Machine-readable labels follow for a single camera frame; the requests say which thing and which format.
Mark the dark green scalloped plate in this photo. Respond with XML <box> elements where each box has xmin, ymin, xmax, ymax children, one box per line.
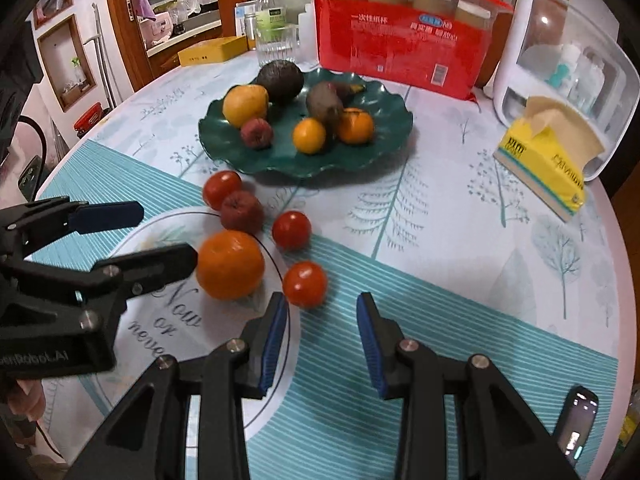
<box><xmin>198</xmin><ymin>67</ymin><xmax>415</xmax><ymax>178</ymax></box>

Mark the red paper cup package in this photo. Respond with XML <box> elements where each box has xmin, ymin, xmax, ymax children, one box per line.
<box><xmin>306</xmin><ymin>0</ymin><xmax>515</xmax><ymax>101</ymax></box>

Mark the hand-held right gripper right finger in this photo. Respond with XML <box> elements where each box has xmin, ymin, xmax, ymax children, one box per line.
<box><xmin>356</xmin><ymin>292</ymin><xmax>583</xmax><ymax>480</ymax></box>

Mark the yellow tissue pack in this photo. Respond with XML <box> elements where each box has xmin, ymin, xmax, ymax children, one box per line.
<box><xmin>493</xmin><ymin>96</ymin><xmax>606</xmax><ymax>223</ymax></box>

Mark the yellow flat box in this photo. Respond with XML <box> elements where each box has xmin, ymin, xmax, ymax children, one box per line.
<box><xmin>177</xmin><ymin>36</ymin><xmax>248</xmax><ymax>67</ymax></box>

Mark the silver tin can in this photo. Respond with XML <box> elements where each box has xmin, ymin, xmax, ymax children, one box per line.
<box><xmin>242</xmin><ymin>7</ymin><xmax>258</xmax><ymax>51</ymax></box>

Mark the small yellow-orange tangerine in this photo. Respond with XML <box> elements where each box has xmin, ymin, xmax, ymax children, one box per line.
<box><xmin>292</xmin><ymin>117</ymin><xmax>328</xmax><ymax>155</ymax></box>

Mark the red lychee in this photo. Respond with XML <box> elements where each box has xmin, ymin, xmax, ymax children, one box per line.
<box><xmin>240</xmin><ymin>117</ymin><xmax>274</xmax><ymax>150</ymax></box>
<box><xmin>220</xmin><ymin>190</ymin><xmax>265</xmax><ymax>235</ymax></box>

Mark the glass bottle green label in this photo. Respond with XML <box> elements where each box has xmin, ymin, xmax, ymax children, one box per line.
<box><xmin>255</xmin><ymin>0</ymin><xmax>288</xmax><ymax>51</ymax></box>

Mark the dark green avocado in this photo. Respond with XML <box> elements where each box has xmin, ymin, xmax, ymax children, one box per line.
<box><xmin>256</xmin><ymin>60</ymin><xmax>305</xmax><ymax>106</ymax></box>

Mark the large yellow-orange orange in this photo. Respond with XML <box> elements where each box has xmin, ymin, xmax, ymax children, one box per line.
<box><xmin>222</xmin><ymin>84</ymin><xmax>271</xmax><ymax>128</ymax></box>

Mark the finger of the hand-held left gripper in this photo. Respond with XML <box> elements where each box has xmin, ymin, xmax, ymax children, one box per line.
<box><xmin>0</xmin><ymin>196</ymin><xmax>145</xmax><ymax>261</ymax></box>
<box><xmin>22</xmin><ymin>242</ymin><xmax>199</xmax><ymax>307</ymax></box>

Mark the orange tangerine with stem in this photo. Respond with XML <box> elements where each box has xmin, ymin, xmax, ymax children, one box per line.
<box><xmin>336</xmin><ymin>108</ymin><xmax>375</xmax><ymax>145</ymax></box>

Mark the white paper card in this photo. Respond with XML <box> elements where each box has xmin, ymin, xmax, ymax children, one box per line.
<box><xmin>235</xmin><ymin>2</ymin><xmax>256</xmax><ymax>36</ymax></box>

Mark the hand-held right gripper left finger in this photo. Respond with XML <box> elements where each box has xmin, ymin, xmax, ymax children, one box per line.
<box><xmin>65</xmin><ymin>291</ymin><xmax>290</xmax><ymax>480</ymax></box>

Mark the black smartphone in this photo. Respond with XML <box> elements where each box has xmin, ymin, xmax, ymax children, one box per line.
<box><xmin>552</xmin><ymin>385</ymin><xmax>599</xmax><ymax>461</ymax></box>

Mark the person's left hand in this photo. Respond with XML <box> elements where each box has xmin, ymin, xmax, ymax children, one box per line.
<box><xmin>0</xmin><ymin>379</ymin><xmax>47</xmax><ymax>423</ymax></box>

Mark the red cherry tomato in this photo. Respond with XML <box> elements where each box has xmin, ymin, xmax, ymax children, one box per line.
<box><xmin>272</xmin><ymin>210</ymin><xmax>312</xmax><ymax>252</ymax></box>
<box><xmin>282</xmin><ymin>261</ymin><xmax>328</xmax><ymax>309</ymax></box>
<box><xmin>202</xmin><ymin>170</ymin><xmax>243</xmax><ymax>211</ymax></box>

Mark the large orange mandarin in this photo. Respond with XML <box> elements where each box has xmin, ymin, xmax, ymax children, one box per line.
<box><xmin>195</xmin><ymin>230</ymin><xmax>266</xmax><ymax>301</ymax></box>

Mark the clear ribbed glass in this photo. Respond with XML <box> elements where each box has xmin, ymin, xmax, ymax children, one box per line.
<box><xmin>256</xmin><ymin>25</ymin><xmax>300</xmax><ymax>67</ymax></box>

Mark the white storage box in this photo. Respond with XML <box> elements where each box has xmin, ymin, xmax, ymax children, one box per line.
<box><xmin>492</xmin><ymin>0</ymin><xmax>640</xmax><ymax>183</ymax></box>

